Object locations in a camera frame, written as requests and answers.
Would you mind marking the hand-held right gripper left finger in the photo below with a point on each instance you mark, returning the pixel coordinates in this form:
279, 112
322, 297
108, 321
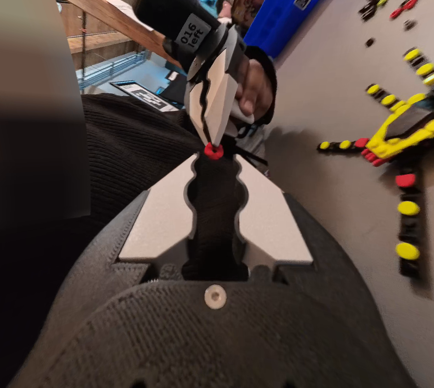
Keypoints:
159, 225

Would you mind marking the white paper notice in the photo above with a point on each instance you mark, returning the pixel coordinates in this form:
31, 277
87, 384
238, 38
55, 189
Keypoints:
129, 13

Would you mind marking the red round lego plate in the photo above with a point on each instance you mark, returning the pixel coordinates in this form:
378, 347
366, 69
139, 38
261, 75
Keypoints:
213, 151

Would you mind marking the yellow black lego spider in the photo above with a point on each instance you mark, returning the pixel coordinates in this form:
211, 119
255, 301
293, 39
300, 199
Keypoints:
390, 137

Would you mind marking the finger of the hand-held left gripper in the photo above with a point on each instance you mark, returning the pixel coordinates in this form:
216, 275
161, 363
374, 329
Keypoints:
220, 96
196, 103

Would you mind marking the small grey lego stud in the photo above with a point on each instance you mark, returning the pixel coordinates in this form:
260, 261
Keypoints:
409, 25

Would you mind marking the black white sign board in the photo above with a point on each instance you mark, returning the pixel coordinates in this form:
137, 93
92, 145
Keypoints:
145, 96

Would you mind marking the person's left hand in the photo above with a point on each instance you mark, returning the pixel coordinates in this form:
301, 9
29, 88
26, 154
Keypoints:
257, 90

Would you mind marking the tagged blue plastic bin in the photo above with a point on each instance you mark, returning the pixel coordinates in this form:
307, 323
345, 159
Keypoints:
288, 22

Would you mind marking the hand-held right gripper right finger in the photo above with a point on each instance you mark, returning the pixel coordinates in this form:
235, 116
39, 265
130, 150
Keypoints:
271, 225

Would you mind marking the wooden post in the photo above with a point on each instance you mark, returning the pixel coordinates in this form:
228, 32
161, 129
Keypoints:
101, 12

